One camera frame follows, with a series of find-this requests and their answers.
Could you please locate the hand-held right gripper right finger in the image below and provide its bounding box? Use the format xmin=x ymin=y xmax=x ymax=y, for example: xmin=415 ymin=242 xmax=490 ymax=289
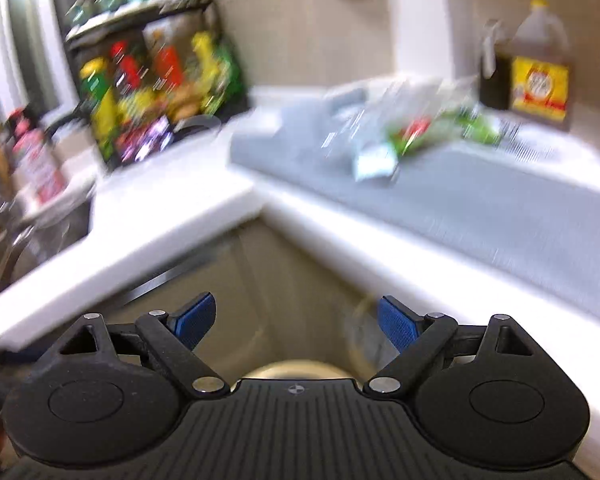
xmin=364 ymin=296 xmax=536 ymax=401

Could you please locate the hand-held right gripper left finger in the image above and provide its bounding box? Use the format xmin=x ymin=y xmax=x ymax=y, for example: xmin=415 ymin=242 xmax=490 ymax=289
xmin=55 ymin=292 xmax=231 ymax=398

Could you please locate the green and red wrapper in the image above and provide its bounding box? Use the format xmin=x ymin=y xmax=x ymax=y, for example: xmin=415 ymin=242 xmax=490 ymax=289
xmin=387 ymin=112 xmax=461 ymax=157

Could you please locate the grey counter mat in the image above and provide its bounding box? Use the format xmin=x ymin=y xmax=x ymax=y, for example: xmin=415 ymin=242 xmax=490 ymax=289
xmin=230 ymin=77 xmax=600 ymax=311

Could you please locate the small white wrapper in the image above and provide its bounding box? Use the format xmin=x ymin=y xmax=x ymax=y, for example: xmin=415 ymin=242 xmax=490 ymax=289
xmin=355 ymin=145 xmax=398 ymax=181

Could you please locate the stainless steel sink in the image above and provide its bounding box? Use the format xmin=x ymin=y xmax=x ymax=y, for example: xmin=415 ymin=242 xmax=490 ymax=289
xmin=0 ymin=195 xmax=93 ymax=301

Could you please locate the plain green wrapper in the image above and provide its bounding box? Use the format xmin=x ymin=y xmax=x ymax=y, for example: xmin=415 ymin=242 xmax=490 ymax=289
xmin=457 ymin=107 xmax=503 ymax=146

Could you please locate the pink dish soap bottle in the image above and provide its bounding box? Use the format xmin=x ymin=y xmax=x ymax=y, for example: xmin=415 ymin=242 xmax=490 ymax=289
xmin=10 ymin=107 xmax=66 ymax=206

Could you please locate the green yellow-capped bottle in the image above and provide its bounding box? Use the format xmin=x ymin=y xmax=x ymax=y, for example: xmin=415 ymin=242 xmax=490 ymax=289
xmin=80 ymin=57 xmax=118 ymax=161

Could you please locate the green snack bag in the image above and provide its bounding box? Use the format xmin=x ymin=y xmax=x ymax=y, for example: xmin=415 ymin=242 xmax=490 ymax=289
xmin=215 ymin=42 xmax=243 ymax=96

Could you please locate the orange-capped amber bottle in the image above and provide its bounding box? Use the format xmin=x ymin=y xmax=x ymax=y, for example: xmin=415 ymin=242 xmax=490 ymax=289
xmin=152 ymin=45 xmax=186 ymax=91

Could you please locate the yellow snack bag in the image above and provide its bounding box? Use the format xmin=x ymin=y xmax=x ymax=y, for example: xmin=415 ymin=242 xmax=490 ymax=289
xmin=190 ymin=32 xmax=221 ymax=96

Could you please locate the red-capped oil bottle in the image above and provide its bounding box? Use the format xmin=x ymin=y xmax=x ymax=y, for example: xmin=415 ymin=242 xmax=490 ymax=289
xmin=110 ymin=42 xmax=146 ymax=106

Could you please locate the dark oil dispenser bottle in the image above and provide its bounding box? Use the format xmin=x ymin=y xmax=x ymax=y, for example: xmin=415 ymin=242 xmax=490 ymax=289
xmin=480 ymin=19 xmax=513 ymax=111

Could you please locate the yellow-label cooking wine jug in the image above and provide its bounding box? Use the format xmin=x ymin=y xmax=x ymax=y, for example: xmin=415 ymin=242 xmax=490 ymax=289
xmin=510 ymin=0 xmax=576 ymax=133

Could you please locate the window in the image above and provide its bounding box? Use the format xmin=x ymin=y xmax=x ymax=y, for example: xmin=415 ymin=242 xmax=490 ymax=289
xmin=0 ymin=0 xmax=136 ymax=126

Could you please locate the white charging cable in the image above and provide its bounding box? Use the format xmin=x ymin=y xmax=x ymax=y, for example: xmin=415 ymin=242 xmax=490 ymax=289
xmin=175 ymin=115 xmax=226 ymax=136

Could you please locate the black pan handle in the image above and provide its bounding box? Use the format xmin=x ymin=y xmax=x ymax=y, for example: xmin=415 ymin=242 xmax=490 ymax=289
xmin=45 ymin=110 xmax=88 ymax=141

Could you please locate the black wire rack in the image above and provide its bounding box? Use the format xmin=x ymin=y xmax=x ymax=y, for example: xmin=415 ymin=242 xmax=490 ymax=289
xmin=62 ymin=0 xmax=246 ymax=171

